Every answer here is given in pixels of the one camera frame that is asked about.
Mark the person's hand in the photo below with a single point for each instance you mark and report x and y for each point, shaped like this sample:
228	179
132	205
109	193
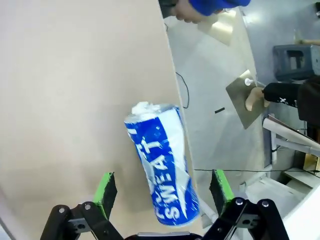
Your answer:
186	12

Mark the cardboard tube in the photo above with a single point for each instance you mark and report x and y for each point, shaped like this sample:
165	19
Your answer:
290	136

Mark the metal mannequin base plate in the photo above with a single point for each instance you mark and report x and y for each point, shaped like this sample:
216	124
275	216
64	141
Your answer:
243	100

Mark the person in blue hoodie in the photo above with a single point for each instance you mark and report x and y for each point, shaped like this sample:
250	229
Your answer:
220	6

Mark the blue white drink can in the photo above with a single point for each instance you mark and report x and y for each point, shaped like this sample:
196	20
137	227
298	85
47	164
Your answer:
162	160

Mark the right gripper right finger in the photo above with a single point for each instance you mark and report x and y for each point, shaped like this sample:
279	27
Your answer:
222	192

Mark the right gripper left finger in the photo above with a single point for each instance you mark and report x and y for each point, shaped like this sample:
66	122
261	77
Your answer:
105	197

